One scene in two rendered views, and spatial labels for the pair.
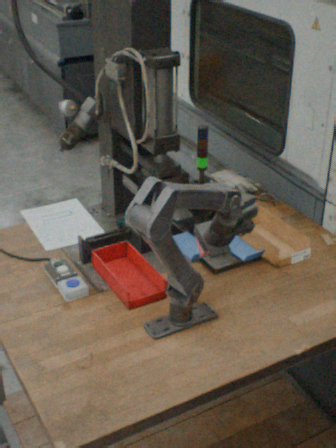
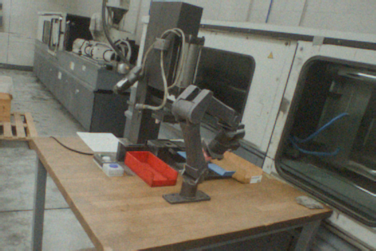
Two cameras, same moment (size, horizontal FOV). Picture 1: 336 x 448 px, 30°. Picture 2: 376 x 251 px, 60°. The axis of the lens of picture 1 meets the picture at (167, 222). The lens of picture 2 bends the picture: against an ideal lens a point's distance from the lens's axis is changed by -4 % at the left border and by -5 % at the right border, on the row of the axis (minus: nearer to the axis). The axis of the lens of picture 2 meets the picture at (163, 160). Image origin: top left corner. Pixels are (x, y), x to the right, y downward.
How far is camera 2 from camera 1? 56 cm
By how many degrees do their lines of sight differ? 12
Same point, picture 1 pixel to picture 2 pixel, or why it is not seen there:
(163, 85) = (192, 54)
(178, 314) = (188, 190)
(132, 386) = (158, 225)
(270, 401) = not seen: outside the picture
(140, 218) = (184, 106)
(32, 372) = (85, 207)
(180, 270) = (197, 156)
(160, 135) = (183, 86)
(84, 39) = (110, 81)
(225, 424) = not seen: outside the picture
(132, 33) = (178, 21)
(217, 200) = (228, 114)
